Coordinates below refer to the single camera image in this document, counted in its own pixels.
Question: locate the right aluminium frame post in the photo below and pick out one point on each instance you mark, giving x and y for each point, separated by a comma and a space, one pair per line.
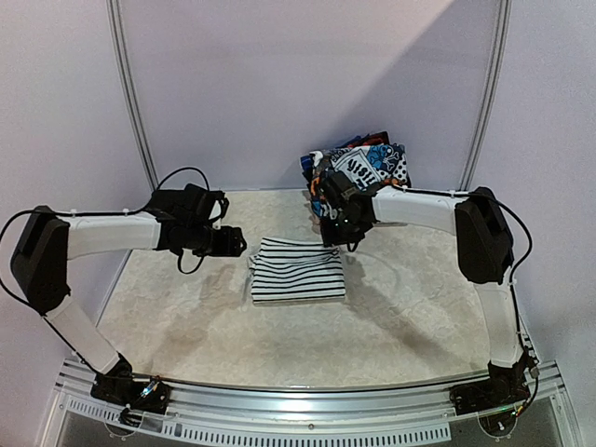
495, 62

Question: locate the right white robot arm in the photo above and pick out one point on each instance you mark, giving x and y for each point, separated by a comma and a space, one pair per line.
475, 219

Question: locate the colourful printed clothes pile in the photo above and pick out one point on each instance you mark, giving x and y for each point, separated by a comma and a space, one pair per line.
365, 161

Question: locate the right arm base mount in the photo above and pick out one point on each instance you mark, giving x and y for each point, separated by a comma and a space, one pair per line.
500, 400

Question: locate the black white striped tank top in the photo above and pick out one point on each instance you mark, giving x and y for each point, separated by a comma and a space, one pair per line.
288, 271

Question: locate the aluminium front rail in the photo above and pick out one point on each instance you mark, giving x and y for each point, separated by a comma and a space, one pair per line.
417, 414

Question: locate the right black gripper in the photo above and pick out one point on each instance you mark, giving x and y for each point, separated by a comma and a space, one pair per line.
333, 235

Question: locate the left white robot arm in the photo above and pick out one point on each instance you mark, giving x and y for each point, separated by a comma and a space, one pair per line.
177, 221

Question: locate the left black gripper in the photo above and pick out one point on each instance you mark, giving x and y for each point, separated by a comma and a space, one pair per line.
230, 245

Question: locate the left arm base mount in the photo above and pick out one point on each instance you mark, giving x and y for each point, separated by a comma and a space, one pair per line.
119, 387

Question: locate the folded black shirt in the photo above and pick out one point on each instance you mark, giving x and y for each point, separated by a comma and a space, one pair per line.
192, 202

